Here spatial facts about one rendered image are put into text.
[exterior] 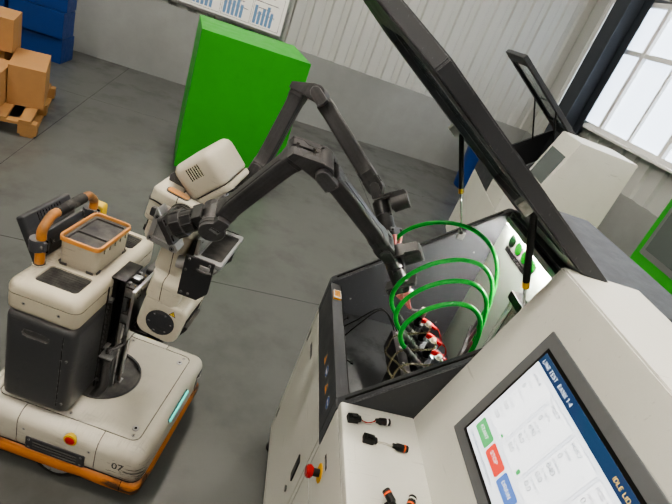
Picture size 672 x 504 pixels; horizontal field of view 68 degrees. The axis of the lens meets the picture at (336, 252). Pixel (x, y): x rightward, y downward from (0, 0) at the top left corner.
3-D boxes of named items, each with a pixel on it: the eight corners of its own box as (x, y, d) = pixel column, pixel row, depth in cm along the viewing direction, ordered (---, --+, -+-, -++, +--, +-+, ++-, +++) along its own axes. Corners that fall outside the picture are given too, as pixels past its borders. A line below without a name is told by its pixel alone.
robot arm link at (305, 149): (301, 121, 126) (300, 146, 120) (338, 152, 134) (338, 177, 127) (197, 207, 149) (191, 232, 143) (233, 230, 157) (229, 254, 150)
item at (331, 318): (318, 313, 203) (331, 282, 196) (328, 316, 204) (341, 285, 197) (318, 434, 149) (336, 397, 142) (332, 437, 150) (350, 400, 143)
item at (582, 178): (423, 223, 573) (506, 48, 485) (510, 256, 577) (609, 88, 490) (429, 277, 456) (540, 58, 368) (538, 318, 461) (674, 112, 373)
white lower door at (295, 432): (271, 424, 235) (316, 311, 205) (275, 425, 235) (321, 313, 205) (256, 565, 178) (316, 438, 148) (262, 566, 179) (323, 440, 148)
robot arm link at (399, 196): (371, 184, 178) (367, 183, 170) (402, 174, 175) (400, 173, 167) (381, 217, 178) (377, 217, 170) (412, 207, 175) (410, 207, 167)
